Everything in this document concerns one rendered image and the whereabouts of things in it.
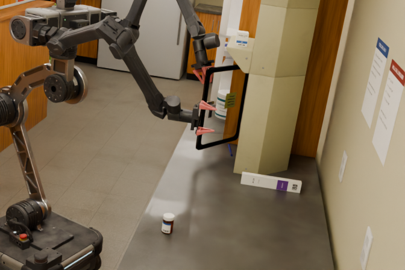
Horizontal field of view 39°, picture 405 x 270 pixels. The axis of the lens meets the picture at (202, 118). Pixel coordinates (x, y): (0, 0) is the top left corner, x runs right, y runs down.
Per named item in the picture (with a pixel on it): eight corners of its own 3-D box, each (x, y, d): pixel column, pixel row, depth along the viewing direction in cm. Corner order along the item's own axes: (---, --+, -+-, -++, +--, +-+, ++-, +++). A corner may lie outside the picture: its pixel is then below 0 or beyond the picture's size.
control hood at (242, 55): (252, 58, 275) (255, 38, 272) (249, 73, 245) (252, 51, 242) (228, 55, 276) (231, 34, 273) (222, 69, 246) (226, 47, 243)
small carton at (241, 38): (246, 44, 253) (248, 31, 252) (246, 47, 249) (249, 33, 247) (234, 43, 253) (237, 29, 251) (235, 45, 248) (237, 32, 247)
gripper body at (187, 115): (197, 108, 239) (179, 105, 240) (194, 131, 242) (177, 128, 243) (199, 103, 245) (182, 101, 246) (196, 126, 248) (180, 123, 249)
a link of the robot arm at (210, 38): (197, 30, 275) (189, 26, 267) (219, 24, 270) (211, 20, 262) (200, 53, 273) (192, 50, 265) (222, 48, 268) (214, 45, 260)
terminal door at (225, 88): (237, 139, 287) (250, 62, 275) (196, 150, 266) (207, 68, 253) (236, 139, 288) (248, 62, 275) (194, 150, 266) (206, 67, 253)
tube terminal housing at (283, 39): (286, 156, 288) (316, 4, 264) (287, 182, 258) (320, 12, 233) (237, 147, 290) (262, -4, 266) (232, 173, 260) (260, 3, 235)
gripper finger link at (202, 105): (216, 106, 238) (194, 103, 239) (214, 123, 240) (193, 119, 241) (218, 102, 244) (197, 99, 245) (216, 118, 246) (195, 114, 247)
